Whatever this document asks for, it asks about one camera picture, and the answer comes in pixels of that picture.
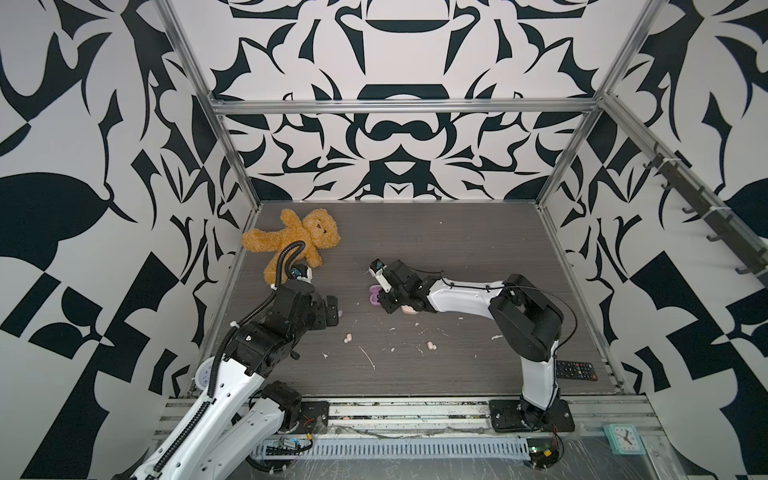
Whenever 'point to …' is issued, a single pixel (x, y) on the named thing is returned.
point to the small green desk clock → (624, 439)
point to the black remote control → (575, 370)
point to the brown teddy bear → (317, 230)
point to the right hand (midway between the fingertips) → (381, 292)
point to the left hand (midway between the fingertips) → (319, 297)
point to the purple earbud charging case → (374, 289)
